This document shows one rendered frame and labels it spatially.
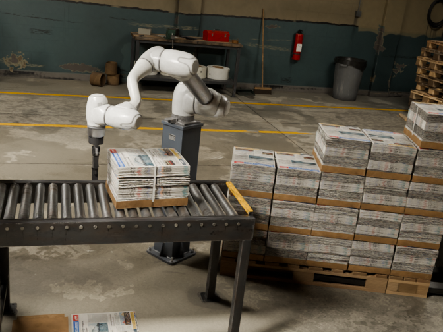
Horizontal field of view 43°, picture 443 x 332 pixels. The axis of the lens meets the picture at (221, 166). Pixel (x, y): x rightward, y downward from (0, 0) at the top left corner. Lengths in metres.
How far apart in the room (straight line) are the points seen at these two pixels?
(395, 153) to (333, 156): 0.40
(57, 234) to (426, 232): 2.41
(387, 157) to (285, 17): 7.13
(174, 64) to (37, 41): 6.93
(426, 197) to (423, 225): 0.20
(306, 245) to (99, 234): 1.62
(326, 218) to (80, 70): 6.89
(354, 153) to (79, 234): 1.83
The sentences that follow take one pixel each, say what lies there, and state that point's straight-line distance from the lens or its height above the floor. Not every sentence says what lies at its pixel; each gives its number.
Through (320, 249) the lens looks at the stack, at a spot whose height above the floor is 0.28.
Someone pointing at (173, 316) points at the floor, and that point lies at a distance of 3.47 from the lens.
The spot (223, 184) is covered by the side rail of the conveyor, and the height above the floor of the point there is 0.79.
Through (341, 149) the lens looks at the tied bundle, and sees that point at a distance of 3.63.
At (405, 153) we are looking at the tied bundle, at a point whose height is 1.02.
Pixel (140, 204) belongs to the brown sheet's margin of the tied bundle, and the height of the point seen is 0.83.
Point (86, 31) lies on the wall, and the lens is 9.86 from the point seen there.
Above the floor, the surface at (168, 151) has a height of 1.03.
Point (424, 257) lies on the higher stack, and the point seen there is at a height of 0.30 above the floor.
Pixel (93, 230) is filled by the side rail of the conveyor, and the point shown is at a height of 0.76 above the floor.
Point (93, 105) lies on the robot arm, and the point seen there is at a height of 1.30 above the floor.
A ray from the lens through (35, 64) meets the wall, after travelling 9.94.
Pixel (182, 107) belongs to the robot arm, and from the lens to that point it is 3.67.
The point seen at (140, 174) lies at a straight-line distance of 2.78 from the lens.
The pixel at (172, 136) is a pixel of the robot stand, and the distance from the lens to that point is 3.73.
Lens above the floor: 1.96
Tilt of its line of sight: 19 degrees down
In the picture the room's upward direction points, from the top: 6 degrees clockwise
